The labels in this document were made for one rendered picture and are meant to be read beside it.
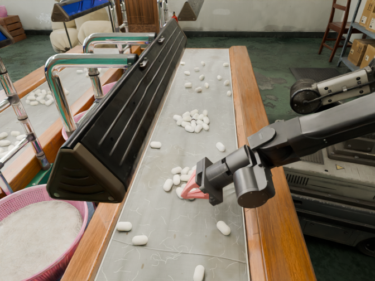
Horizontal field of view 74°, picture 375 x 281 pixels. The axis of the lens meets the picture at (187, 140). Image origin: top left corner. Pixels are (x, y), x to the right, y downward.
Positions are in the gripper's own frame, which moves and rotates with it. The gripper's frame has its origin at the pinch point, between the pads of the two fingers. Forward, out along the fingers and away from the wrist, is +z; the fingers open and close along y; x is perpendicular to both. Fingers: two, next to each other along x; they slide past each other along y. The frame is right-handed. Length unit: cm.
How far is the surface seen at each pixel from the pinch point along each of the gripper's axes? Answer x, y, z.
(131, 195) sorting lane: -6.9, -2.1, 13.3
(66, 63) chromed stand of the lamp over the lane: -37.1, 2.7, -8.0
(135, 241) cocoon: -4.7, 11.8, 8.4
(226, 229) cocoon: 7.9, 7.8, -6.2
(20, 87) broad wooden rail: -57, -65, 66
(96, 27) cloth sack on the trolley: -86, -314, 128
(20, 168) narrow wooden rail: -31.3, -8.0, 37.2
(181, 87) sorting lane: -4, -73, 9
